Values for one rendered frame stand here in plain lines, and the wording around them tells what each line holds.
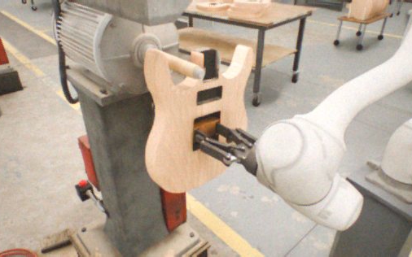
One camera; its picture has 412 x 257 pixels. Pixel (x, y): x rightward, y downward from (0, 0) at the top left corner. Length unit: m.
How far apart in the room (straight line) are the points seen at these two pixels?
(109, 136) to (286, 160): 0.75
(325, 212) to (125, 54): 0.60
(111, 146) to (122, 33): 0.44
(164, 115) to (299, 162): 0.38
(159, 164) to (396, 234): 0.96
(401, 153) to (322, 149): 0.80
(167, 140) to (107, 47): 0.28
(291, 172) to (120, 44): 0.55
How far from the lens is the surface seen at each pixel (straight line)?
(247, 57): 0.87
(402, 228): 1.37
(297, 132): 0.46
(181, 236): 1.55
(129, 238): 1.44
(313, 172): 0.48
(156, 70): 0.67
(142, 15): 0.54
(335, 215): 0.62
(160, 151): 0.76
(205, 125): 0.82
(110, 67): 0.84
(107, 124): 1.07
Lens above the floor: 1.50
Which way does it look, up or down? 31 degrees down
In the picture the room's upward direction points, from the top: straight up
